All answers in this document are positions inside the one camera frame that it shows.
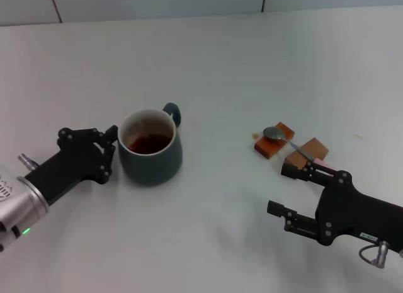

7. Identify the gripper cable connector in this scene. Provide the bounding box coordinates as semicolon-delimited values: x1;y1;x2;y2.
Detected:
358;240;390;269
16;153;40;173

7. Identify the pink handled metal spoon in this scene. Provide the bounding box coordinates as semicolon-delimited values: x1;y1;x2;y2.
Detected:
263;125;332;173

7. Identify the light brown wooden block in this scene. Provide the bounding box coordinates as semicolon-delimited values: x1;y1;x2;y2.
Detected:
283;137;329;169

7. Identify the reddish brown wooden block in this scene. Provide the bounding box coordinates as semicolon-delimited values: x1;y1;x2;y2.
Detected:
253;122;296;161

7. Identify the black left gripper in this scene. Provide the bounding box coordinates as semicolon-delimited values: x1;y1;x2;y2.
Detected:
24;125;119;209

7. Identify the grey ceramic cup with tea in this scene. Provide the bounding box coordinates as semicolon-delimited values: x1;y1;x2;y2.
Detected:
116;102;184;187

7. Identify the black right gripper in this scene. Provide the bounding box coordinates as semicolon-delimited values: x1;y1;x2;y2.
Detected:
266;163;403;251

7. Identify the left gripper cable connector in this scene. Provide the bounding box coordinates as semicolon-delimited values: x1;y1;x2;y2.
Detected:
16;153;40;173

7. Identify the right gripper cable connector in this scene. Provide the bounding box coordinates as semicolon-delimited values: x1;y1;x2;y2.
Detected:
358;240;390;269

